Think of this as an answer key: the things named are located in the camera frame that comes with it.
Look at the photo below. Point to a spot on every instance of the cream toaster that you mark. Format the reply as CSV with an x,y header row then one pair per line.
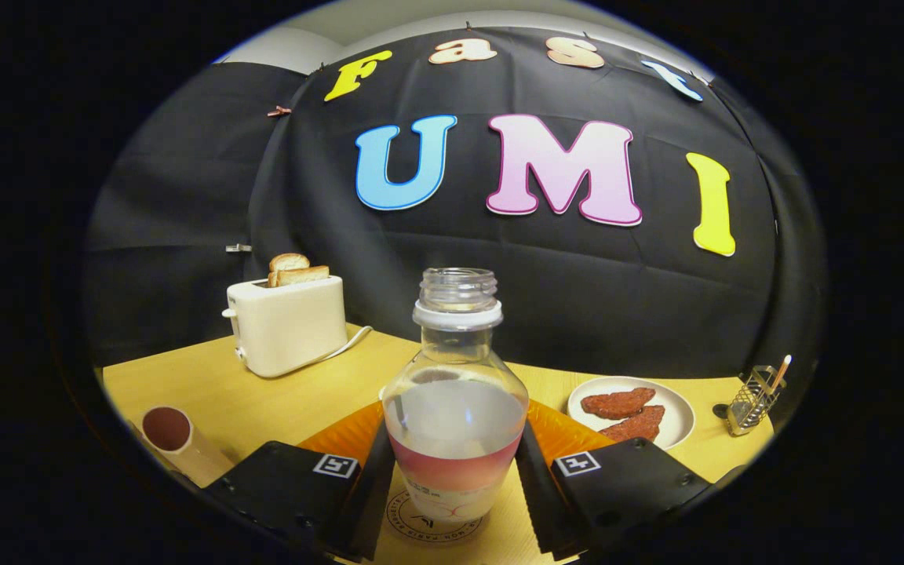
x,y
291,329

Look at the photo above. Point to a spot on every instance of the wooden table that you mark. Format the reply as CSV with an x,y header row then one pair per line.
x,y
303,400

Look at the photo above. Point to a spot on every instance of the white round plate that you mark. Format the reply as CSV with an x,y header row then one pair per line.
x,y
676,412

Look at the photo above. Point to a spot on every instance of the small red clip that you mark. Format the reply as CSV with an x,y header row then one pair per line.
x,y
279,111

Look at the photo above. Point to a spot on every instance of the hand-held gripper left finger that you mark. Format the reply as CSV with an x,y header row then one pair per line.
x,y
369,502

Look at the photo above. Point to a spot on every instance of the round wooden coaster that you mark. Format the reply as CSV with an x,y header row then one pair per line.
x,y
421,527

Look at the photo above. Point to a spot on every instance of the brown meat patty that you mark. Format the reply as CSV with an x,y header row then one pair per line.
x,y
636,426
617,403

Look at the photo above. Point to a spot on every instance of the clear juice bottle pink label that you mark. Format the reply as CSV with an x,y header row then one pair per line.
x,y
456,435

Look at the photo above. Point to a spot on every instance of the toast slice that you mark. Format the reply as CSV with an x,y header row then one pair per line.
x,y
307,275
289,261

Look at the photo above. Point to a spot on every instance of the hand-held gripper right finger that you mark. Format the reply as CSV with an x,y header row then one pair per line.
x,y
546,510

